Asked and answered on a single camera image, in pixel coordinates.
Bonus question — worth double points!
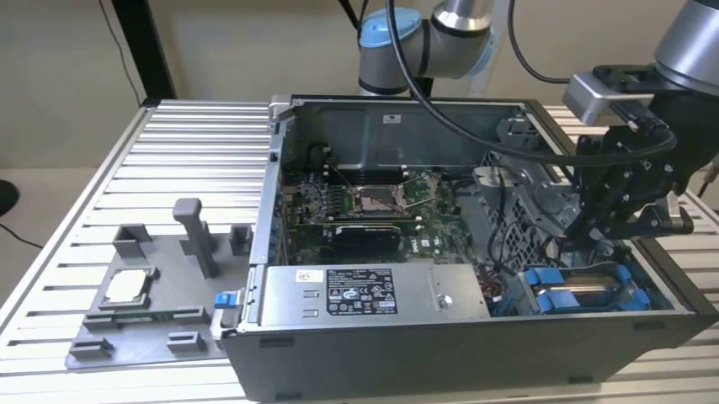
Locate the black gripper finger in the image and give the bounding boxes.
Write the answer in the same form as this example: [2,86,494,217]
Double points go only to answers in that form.
[566,167,645,246]
[602,197,695,239]

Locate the black power wire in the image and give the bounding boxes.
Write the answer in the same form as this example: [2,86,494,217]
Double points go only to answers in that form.
[538,226,574,266]

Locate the hard disk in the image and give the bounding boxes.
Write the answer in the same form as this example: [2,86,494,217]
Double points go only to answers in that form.
[521,263,638,296]
[537,290,651,316]

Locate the grey disk bay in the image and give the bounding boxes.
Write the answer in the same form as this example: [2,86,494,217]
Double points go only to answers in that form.
[514,252,653,316]

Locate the green motherboard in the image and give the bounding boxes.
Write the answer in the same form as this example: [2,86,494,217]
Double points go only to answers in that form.
[278,166,491,271]

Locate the metal socket cover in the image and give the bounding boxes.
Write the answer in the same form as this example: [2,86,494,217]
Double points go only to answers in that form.
[395,174,446,208]

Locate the grey power supply unit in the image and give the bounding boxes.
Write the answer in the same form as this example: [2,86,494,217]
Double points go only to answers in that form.
[259,263,491,326]

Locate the CPU socket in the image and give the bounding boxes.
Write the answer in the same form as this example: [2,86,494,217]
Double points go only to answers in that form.
[351,184,403,216]

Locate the RAM slot bank white clips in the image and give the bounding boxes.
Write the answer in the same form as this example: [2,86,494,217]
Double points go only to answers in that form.
[329,213,425,225]
[329,164,410,176]

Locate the black graphics card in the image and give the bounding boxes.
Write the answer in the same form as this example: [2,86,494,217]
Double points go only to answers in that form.
[331,225,403,257]

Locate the open grey PC case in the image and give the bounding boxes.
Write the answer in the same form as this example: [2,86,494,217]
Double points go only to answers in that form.
[222,94,719,401]

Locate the grey parts rack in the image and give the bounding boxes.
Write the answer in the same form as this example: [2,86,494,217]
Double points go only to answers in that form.
[65,196,253,369]

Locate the silver CPU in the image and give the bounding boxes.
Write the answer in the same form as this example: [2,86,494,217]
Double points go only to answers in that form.
[106,268,154,302]

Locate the black round floor stand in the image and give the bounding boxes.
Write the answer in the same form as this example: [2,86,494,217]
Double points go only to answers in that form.
[0,178,22,218]

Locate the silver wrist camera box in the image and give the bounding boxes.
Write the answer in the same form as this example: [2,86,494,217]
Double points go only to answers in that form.
[562,71,657,126]

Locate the black data wire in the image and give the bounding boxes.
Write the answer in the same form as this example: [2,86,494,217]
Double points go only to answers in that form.
[486,165,529,275]

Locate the coloured power supply wire bundle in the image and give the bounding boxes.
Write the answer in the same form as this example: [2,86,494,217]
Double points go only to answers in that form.
[477,273,510,305]

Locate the thick black camera cable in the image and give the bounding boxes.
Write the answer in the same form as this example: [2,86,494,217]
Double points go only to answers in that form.
[386,0,677,167]
[506,0,573,84]

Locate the thin wire locking lever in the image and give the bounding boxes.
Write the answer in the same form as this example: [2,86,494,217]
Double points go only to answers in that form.
[325,161,358,191]

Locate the black cable behind arm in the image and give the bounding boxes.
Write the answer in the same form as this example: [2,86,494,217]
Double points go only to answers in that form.
[335,0,370,27]

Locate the thin black wall cable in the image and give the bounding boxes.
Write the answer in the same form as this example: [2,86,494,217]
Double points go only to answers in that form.
[98,0,143,107]

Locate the black upright post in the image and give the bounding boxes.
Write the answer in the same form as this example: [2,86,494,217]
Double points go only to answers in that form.
[110,0,179,101]

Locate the black floor cable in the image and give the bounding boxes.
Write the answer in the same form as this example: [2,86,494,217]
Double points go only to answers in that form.
[0,221,47,250]

